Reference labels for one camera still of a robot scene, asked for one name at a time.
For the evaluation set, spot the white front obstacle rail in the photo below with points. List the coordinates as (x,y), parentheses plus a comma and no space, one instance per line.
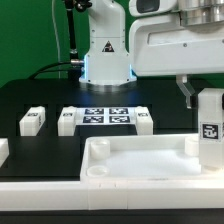
(49,196)

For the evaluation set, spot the white desk top tray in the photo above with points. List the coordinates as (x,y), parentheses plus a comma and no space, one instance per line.
(144,157)

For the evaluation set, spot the fiducial marker sheet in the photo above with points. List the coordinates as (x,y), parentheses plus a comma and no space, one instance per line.
(105,116)

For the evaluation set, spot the white left obstacle block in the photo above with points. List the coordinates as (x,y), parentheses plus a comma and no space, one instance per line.
(4,150)

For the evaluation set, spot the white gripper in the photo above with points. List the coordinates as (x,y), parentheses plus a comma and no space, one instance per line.
(161,46)

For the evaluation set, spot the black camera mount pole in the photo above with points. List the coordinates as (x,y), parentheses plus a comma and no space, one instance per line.
(80,6)

